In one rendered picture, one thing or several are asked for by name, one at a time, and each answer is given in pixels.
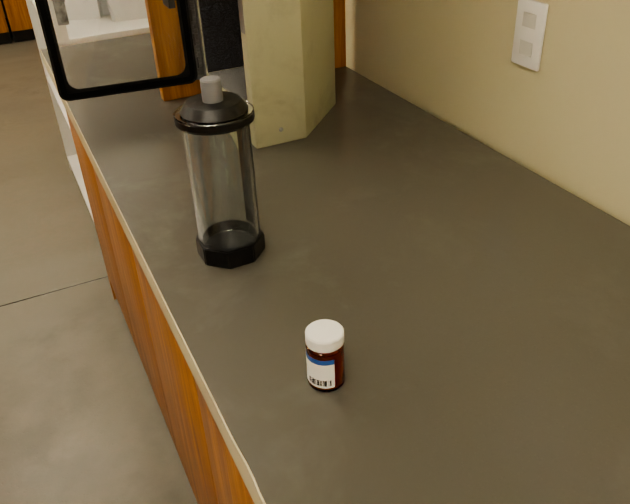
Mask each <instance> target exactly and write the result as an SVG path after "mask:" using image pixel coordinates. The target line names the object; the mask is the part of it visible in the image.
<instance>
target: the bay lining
mask: <svg viewBox="0 0 630 504"><path fill-rule="evenodd" d="M198 5H199V12H200V20H201V28H202V36H203V43H204V51H205V59H206V67H207V71H208V73H209V72H215V71H220V70H225V69H231V68H236V67H242V66H244V60H243V49H242V39H241V30H240V20H239V10H238V0H198Z"/></svg>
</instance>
